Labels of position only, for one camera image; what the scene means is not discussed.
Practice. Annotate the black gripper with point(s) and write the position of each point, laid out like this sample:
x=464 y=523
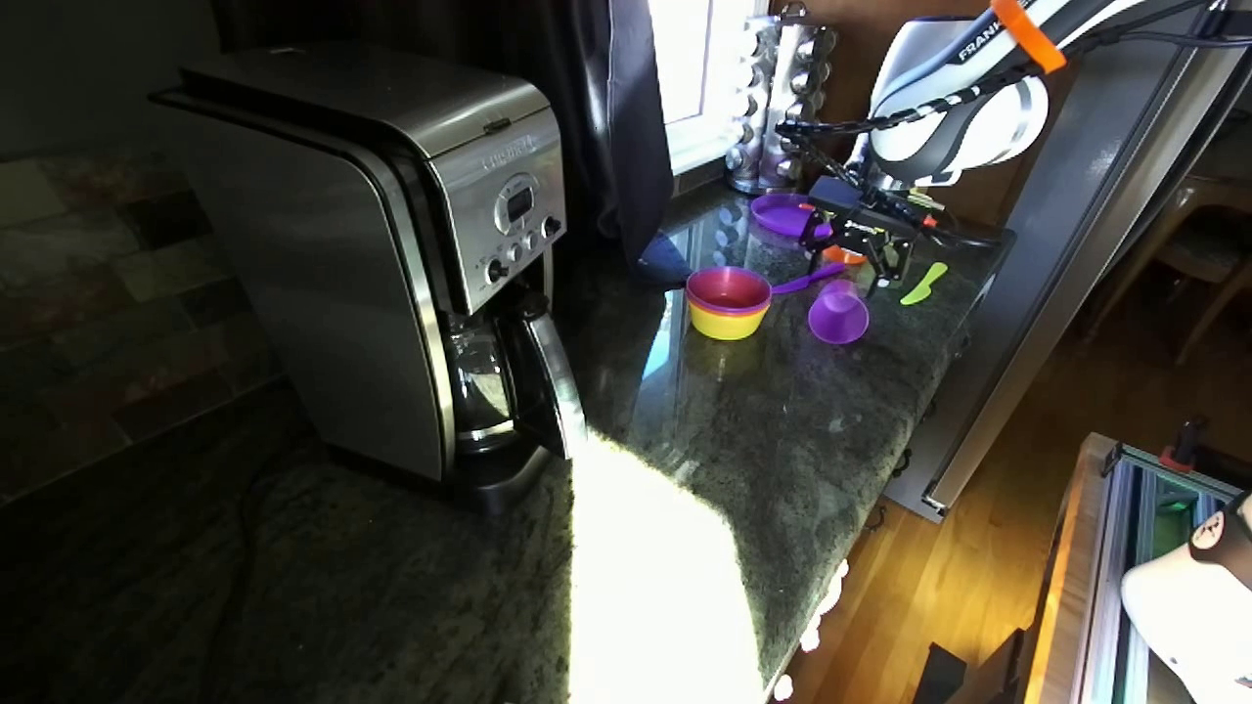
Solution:
x=880 y=238

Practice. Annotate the purple plastic cup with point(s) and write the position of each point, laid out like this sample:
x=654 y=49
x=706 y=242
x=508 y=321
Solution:
x=839 y=320

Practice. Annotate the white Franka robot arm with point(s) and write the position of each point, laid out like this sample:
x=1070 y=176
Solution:
x=961 y=90

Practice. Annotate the green plastic fork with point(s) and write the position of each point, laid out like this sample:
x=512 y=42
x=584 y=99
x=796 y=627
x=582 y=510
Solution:
x=925 y=283

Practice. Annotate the purple plastic plate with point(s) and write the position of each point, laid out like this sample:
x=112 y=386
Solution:
x=784 y=218

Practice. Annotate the pink and yellow bowl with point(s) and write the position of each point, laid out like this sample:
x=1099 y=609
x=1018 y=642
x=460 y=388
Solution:
x=727 y=302

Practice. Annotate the grey metal panel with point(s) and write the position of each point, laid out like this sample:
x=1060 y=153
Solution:
x=1070 y=261

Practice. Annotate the wooden chair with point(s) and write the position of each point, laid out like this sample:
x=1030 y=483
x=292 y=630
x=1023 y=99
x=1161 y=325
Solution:
x=1208 y=261

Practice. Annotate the grey storage crate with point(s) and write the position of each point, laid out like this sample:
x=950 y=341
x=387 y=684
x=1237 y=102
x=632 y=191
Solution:
x=1081 y=588

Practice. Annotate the stainless steel coffee maker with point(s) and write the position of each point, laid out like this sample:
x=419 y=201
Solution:
x=337 y=248

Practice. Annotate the white window frame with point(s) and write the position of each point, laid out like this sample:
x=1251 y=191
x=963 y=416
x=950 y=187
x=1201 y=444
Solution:
x=700 y=90

